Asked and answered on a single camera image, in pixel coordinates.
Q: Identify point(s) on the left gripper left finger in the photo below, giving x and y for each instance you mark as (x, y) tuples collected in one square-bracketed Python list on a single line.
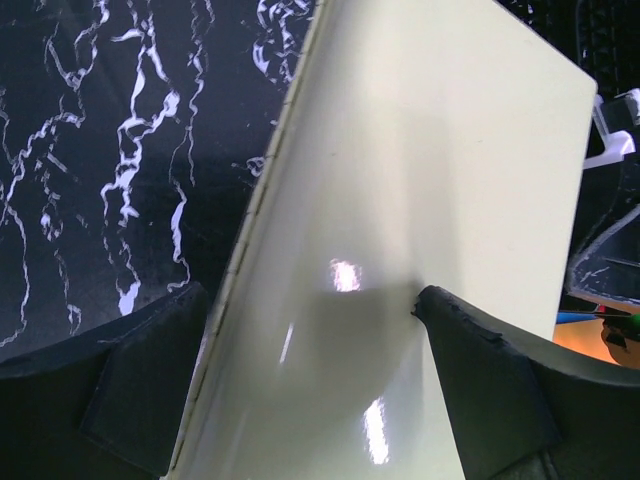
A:
[(108, 403)]

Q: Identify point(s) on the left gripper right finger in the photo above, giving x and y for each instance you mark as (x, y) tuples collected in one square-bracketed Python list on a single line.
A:
[(523, 407)]

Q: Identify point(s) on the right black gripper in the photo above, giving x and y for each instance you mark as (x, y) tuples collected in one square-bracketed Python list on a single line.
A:
[(603, 264)]

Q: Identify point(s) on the yellow-green drawer cabinet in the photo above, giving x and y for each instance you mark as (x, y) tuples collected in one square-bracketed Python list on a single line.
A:
[(421, 143)]

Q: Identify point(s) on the black marble desk mat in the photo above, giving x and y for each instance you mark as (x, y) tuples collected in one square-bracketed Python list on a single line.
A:
[(132, 136)]

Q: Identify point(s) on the orange folder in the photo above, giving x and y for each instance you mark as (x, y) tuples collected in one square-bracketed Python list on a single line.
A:
[(595, 339)]

